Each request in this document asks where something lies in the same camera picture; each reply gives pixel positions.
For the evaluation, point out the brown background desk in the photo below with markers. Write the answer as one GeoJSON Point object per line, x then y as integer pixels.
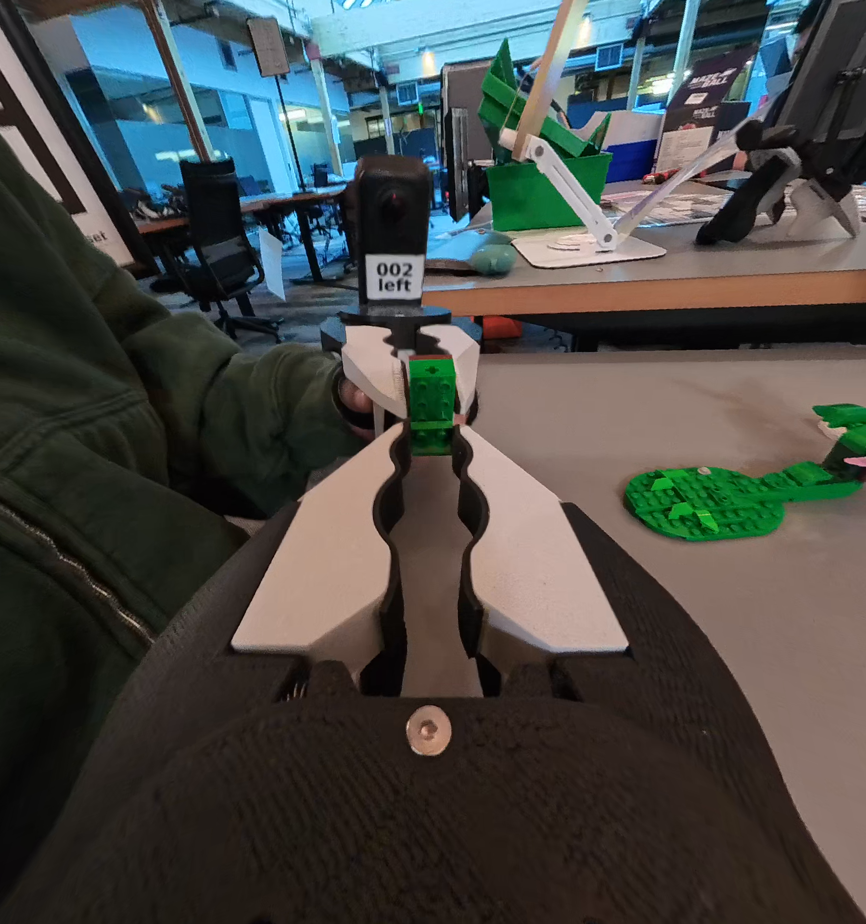
{"type": "Point", "coordinates": [292, 196]}

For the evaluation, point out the black and grey gripper tool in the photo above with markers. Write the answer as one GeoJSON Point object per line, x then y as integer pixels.
{"type": "Point", "coordinates": [743, 202]}

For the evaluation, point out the person's green jacket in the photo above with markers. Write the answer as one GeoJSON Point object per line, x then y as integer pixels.
{"type": "Point", "coordinates": [58, 447]}

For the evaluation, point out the dark computer monitor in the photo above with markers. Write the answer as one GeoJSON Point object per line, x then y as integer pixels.
{"type": "Point", "coordinates": [458, 166]}

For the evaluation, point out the green plastic bin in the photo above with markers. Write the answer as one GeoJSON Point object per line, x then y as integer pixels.
{"type": "Point", "coordinates": [505, 101]}
{"type": "Point", "coordinates": [548, 191]}

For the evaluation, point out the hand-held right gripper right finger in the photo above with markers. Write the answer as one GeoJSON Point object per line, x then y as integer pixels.
{"type": "Point", "coordinates": [541, 577]}

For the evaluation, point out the person's left hand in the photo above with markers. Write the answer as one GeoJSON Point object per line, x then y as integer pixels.
{"type": "Point", "coordinates": [357, 397]}

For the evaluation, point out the white paper tag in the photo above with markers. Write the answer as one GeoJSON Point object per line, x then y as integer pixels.
{"type": "Point", "coordinates": [273, 263]}

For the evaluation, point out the brown lego brick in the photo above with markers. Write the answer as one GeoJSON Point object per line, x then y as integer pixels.
{"type": "Point", "coordinates": [433, 358]}

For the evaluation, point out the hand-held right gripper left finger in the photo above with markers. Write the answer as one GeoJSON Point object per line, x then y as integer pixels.
{"type": "Point", "coordinates": [317, 570]}

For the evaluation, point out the green lego brick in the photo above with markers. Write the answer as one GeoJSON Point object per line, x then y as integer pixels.
{"type": "Point", "coordinates": [431, 440]}
{"type": "Point", "coordinates": [433, 390]}

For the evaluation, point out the sign on pole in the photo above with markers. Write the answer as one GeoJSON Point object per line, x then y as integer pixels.
{"type": "Point", "coordinates": [268, 47]}

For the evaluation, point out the black office chair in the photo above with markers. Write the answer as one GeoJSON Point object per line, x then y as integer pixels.
{"type": "Point", "coordinates": [216, 231]}

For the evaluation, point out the tan wooden board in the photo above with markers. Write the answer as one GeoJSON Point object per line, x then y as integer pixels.
{"type": "Point", "coordinates": [552, 72]}

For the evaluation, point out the teal rounded object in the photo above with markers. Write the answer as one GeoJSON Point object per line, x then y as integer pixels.
{"type": "Point", "coordinates": [494, 254]}

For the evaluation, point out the dark printed banner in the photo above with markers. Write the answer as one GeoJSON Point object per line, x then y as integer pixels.
{"type": "Point", "coordinates": [704, 101]}

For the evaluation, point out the green lego plant model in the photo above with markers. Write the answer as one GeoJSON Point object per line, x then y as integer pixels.
{"type": "Point", "coordinates": [693, 498]}

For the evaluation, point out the person's left forearm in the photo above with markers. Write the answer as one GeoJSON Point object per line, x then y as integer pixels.
{"type": "Point", "coordinates": [281, 408]}

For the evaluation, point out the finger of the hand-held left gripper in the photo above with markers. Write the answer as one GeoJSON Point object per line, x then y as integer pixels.
{"type": "Point", "coordinates": [467, 368]}
{"type": "Point", "coordinates": [368, 368]}

